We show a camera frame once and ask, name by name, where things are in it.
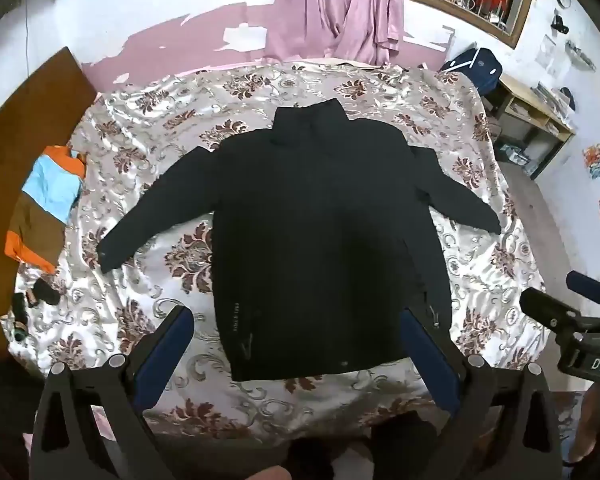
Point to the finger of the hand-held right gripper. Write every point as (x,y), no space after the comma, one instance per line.
(545,307)
(590,285)

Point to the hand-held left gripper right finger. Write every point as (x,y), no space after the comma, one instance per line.
(430,355)

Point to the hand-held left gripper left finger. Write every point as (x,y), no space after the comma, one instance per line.
(165,355)

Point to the black jacket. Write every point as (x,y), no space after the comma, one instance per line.
(310,210)

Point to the person's right forearm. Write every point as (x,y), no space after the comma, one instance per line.
(585,425)

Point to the person's dark clothing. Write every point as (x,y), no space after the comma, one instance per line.
(400,445)

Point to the small black cloth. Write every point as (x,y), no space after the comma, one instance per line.
(20,310)
(46,291)

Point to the wooden shelf desk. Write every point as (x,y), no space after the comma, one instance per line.
(530,95)

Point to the orange blue brown cloth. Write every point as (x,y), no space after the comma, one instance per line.
(50,190)

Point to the floral satin bedspread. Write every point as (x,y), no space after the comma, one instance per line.
(180,125)

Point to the dark blue bag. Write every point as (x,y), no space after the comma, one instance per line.
(480,67)

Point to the wooden framed window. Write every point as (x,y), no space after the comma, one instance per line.
(522,25)

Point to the brown wooden headboard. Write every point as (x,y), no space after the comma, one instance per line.
(20,110)

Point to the pink curtain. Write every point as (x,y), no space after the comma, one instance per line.
(375,15)
(305,10)

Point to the small wall shelf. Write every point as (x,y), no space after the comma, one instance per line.
(580,54)

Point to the black wall ornament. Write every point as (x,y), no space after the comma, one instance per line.
(560,24)

